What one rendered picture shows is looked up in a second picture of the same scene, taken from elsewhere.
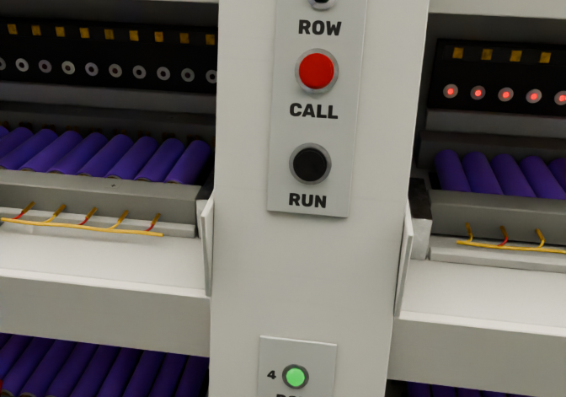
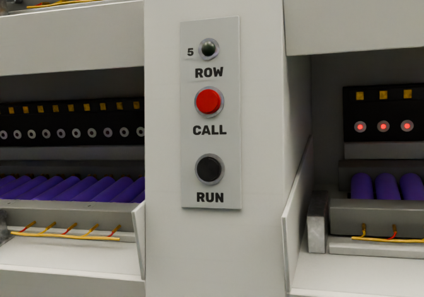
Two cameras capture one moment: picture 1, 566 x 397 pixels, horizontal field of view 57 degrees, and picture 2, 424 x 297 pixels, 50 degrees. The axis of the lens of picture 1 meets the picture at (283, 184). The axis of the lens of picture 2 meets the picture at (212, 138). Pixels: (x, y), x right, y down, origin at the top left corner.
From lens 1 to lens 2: 9 cm
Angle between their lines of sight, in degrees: 18
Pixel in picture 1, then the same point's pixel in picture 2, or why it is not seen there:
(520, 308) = (398, 286)
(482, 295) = (367, 277)
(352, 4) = (229, 54)
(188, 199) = not seen: hidden behind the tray
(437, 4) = (293, 49)
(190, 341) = not seen: outside the picture
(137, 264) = (98, 260)
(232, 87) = (154, 118)
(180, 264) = (129, 260)
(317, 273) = (223, 256)
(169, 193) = (127, 209)
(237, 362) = not seen: outside the picture
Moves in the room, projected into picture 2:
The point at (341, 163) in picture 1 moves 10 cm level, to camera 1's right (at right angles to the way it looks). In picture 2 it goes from (232, 167) to (400, 167)
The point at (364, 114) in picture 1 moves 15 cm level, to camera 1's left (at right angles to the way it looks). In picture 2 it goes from (245, 129) to (30, 133)
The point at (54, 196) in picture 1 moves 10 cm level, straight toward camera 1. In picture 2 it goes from (48, 215) to (29, 238)
